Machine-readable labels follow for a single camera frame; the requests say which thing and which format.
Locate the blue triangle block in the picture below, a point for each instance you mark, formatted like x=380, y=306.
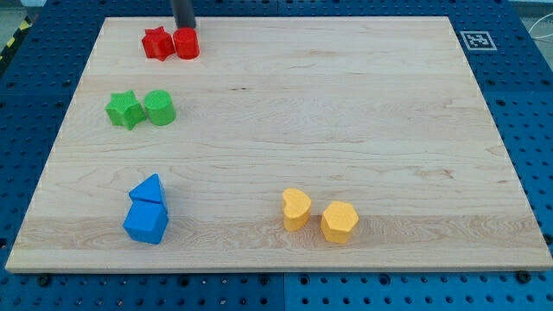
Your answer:
x=150, y=193

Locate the red star block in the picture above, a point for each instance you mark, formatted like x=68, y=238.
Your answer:
x=158, y=44

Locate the green cylinder block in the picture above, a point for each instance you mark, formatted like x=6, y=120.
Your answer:
x=159, y=107

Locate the yellow heart block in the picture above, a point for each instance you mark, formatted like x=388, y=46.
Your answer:
x=296, y=209

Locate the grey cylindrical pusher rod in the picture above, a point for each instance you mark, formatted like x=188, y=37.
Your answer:
x=183, y=12

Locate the green star block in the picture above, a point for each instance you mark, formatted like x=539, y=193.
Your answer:
x=125, y=110

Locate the blue cube block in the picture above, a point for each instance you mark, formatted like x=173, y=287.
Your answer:
x=146, y=222

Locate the white fiducial marker tag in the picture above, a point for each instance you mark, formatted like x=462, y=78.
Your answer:
x=478, y=40

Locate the red cylinder block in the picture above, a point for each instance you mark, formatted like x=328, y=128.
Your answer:
x=186, y=43

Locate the light wooden board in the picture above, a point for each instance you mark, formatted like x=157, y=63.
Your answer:
x=380, y=112

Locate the yellow hexagon block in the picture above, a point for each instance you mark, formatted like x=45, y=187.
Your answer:
x=338, y=221

